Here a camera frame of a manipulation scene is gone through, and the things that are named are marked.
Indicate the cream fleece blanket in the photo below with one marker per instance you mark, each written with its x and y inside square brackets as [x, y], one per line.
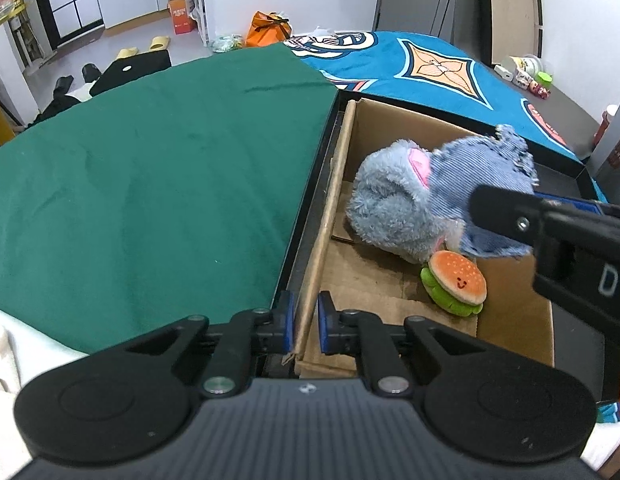
[5, 375]

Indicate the black framed board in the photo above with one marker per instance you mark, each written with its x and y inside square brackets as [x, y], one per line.
[515, 0]

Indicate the black-framed glass sliding door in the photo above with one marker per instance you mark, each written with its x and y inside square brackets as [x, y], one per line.
[65, 0]

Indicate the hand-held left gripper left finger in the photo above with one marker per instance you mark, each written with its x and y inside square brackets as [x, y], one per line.
[288, 320]

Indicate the yellow table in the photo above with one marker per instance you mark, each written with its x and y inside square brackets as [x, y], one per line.
[2, 120]

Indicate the hamburger plush toy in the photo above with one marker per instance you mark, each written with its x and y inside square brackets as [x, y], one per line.
[455, 280]

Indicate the white rack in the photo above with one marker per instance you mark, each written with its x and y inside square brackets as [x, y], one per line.
[199, 5]

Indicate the blue denim cloth piece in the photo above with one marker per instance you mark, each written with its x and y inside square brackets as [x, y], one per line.
[490, 160]

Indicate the green bed cloth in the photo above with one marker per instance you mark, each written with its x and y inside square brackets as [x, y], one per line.
[140, 185]

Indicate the clear plastic bag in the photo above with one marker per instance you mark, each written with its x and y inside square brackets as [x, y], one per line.
[324, 32]

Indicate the orange cardboard box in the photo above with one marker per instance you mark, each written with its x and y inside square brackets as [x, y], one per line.
[181, 15]

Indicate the green-tinted plastic bag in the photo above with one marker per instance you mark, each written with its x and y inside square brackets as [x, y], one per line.
[227, 43]

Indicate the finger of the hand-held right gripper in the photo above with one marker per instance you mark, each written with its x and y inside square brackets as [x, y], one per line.
[575, 201]
[505, 215]

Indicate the green cup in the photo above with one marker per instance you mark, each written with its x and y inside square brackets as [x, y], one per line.
[545, 79]

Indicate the orange bag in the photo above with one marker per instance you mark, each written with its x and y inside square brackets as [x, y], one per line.
[267, 30]

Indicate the blue printed blanket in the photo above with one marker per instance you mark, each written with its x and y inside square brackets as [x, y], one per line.
[390, 60]

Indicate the grey fluffy plush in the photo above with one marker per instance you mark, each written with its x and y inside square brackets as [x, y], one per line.
[390, 200]

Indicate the grey desk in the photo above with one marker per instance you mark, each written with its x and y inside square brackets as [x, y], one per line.
[610, 145]

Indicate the black slipper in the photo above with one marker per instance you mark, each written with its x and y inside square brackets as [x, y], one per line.
[91, 71]
[64, 82]

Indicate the black white clothing pile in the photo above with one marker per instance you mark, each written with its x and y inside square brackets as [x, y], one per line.
[65, 102]

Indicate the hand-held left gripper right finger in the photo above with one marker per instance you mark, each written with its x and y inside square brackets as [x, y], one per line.
[324, 327]

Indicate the black tray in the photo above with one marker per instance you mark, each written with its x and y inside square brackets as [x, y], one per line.
[310, 200]

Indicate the brown cardboard box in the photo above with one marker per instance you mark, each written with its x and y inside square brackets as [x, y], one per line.
[370, 280]

